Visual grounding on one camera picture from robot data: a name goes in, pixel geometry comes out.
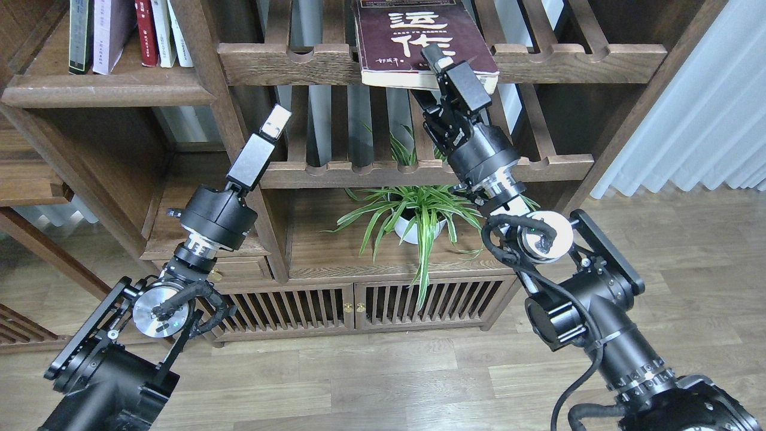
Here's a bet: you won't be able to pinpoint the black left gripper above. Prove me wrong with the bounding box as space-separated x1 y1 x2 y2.
168 104 291 251

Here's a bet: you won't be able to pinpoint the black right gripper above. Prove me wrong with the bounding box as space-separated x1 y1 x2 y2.
411 44 520 189

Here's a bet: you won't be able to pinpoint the maroon book white characters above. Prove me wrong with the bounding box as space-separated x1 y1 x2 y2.
352 1 500 93

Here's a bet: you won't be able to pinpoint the pale lavender white book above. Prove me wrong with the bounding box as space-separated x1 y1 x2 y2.
92 1 136 75

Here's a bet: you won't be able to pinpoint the green and black book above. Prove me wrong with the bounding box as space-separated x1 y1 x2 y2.
68 0 94 74

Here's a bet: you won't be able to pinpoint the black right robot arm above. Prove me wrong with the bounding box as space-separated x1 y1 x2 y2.
414 44 761 430

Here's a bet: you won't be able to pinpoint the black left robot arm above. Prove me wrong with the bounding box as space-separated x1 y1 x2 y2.
41 105 291 430

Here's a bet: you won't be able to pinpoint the white teal upright book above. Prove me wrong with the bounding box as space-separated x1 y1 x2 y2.
169 2 194 68

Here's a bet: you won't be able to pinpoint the white plant pot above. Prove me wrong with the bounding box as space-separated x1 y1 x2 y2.
394 216 446 245

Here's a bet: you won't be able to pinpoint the dark wooden bookshelf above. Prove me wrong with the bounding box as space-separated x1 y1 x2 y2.
2 1 725 342

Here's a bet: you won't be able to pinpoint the red upright book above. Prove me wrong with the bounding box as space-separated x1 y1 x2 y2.
134 1 159 68

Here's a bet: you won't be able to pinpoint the white curtain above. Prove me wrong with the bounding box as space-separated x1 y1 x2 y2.
590 1 765 199

